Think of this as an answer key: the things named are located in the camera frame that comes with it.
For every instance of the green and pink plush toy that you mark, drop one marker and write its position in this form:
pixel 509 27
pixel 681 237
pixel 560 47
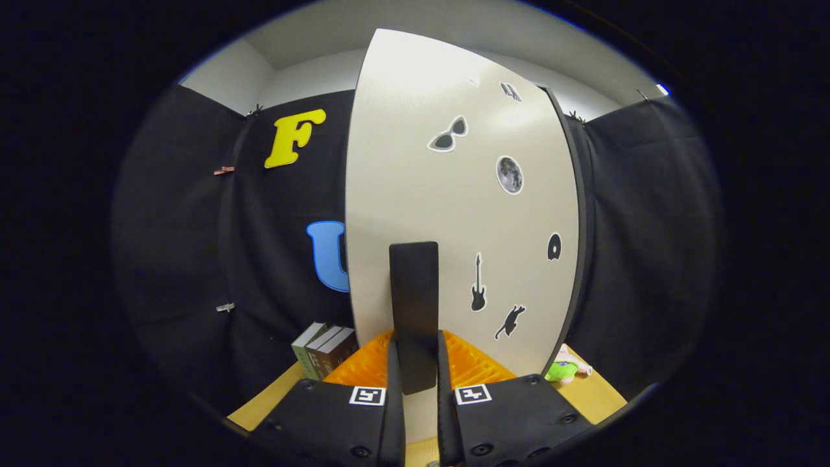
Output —
pixel 561 371

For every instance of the silver clip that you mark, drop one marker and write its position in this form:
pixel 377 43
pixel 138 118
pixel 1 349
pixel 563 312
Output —
pixel 225 307

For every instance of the small ceiling light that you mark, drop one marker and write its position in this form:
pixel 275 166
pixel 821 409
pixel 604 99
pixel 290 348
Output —
pixel 662 89

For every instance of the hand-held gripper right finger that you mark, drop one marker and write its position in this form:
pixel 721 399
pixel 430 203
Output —
pixel 446 428

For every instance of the green book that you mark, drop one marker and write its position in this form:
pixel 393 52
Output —
pixel 303 360

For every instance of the black clip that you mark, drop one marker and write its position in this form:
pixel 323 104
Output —
pixel 576 117
pixel 642 96
pixel 254 111

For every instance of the dark brown book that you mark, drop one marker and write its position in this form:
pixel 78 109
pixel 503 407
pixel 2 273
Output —
pixel 316 363

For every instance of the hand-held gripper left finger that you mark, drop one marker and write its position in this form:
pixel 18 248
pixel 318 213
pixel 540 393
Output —
pixel 394 428

